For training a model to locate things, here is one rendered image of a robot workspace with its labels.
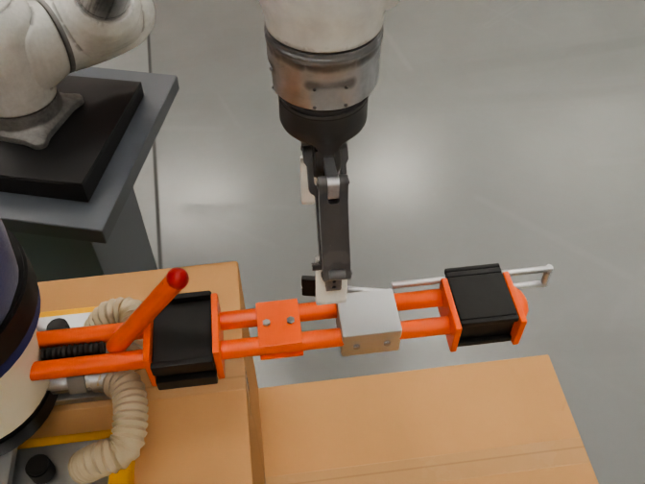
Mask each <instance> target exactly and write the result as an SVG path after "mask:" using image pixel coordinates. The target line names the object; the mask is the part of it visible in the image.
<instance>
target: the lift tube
mask: <svg viewBox="0 0 645 484"><path fill-rule="evenodd" d="M17 284H18V265H17V262H16V258H15V255H14V252H13V250H12V245H11V242H10V239H9V237H8V234H7V231H6V229H5V226H4V224H3V222H2V220H1V218H0V325H1V324H2V322H3V320H4V319H5V317H6V315H7V314H8V312H9V310H10V308H11V305H12V300H13V297H14V294H15V291H16V287H17ZM40 301H41V299H40V294H39V288H38V298H37V306H36V313H35V316H34V318H33V320H32V323H31V325H30V327H29V329H28V332H27V333H26V335H25V336H24V338H23V339H22V341H21V343H20V344H19V346H18V347H17V348H16V350H15V351H14V352H13V353H12V354H11V356H10V357H9V358H8V359H7V360H6V361H5V362H4V363H3V364H2V365H1V366H0V378H1V377H2V376H3V375H4V374H5V373H6V372H7V371H8V370H9V369H10V368H11V367H12V366H13V364H14V363H15V362H16V361H17V360H18V358H19V357H20V356H21V355H22V353H23V351H24V350H25V349H26V348H27V346H28V345H29V343H30V341H31V339H32V337H33V335H34V332H35V330H36V326H37V322H38V318H39V314H40Z"/></svg>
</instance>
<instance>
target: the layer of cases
mask: <svg viewBox="0 0 645 484"><path fill-rule="evenodd" d="M258 395H259V407H260V419H261V430H262V442H263V453H264V466H265V477H266V484H599V483H598V480H597V478H596V475H595V473H594V470H593V468H592V466H591V463H590V461H589V458H588V456H587V453H586V450H585V446H584V444H583V441H582V439H581V436H580V434H579V431H578V428H577V426H576V424H575V422H574V419H573V417H572V414H571V411H570V409H569V406H568V404H567V401H566V399H565V396H564V393H563V391H562V388H561V385H560V383H559V380H558V378H557V375H556V372H555V370H554V367H553V365H552V362H551V360H550V357H549V355H548V354H545V355H537V356H528V357H520V358H512V359H504V360H495V361H488V362H479V363H470V364H463V365H454V366H446V367H438V368H429V369H421V370H412V371H405V372H396V373H388V374H380V375H364V376H356V377H348V378H339V379H331V380H323V381H314V382H306V383H298V384H290V385H281V386H273V387H265V388H258Z"/></svg>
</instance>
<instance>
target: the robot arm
mask: <svg viewBox="0 0 645 484"><path fill-rule="evenodd" d="M399 1H400V0H259V2H260V5H261V7H262V10H263V14H264V20H265V24H264V35H265V38H266V44H267V57H268V61H269V63H270V65H271V66H270V70H271V71H272V78H273V85H272V89H273V90H274V91H275V93H276V94H278V104H279V118H280V122H281V124H282V126H283V128H284V129H285V131H286V132H287V133H288V134H289V135H291V136H292V137H294V138H295V139H297V140H299V141H301V145H300V150H301V151H302V156H301V157H300V187H301V204H302V205H313V204H315V208H316V220H317V232H318V244H319V256H317V257H316V263H312V271H316V304H317V305H322V304H332V303H345V302H346V290H347V280H348V279H351V275H352V270H351V269H350V246H349V221H348V185H349V177H348V175H347V173H346V163H347V161H348V149H347V143H346V142H347V141H349V140H350V139H351V138H352V137H354V136H355V135H357V134H358V133H359V132H361V131H362V129H363V128H364V126H365V124H366V121H367V117H368V102H369V95H370V94H371V93H372V91H373V90H374V89H375V87H376V84H377V82H378V76H379V64H380V52H381V41H382V39H383V33H384V25H383V21H384V15H385V11H387V10H390V9H392V8H393V7H395V6H396V5H397V4H398V3H399ZM154 25H155V6H154V3H153V0H35V1H29V0H0V141H5V142H10V143H14V144H20V145H25V146H28V147H31V148H32V149H34V150H42V149H44V148H46V147H47V146H48V144H49V141H50V139H51V137H52V136H53V135H54V134H55V133H56V131H57V130H58V129H59V128H60V127H61V125H62V124H63V123H64V122H65V121H66V120H67V118H68V117H69V116H70V115H71V114H72V113H73V111H74V110H75V109H77V108H79V107H80V106H81V105H83V104H84V98H83V96H82V95H81V94H78V93H62V92H59V91H58V89H57V84H58V83H59V82H61V81H62V80H63V79H64V78H65V77H66V76H67V75H68V74H70V73H72V72H75V71H78V70H82V69H86V68H88V67H91V66H94V65H97V64H100V63H102V62H105V61H109V60H111V59H114V58H116V57H118V56H120V55H123V54H125V53H127V52H129V51H130V50H132V49H134V48H135V47H137V46H138V45H139V44H140V43H142V42H143V41H144V40H145V38H146V37H147V36H148V35H149V33H150V32H151V30H152V29H153V27H154ZM339 171H340V175H338V172H339Z"/></svg>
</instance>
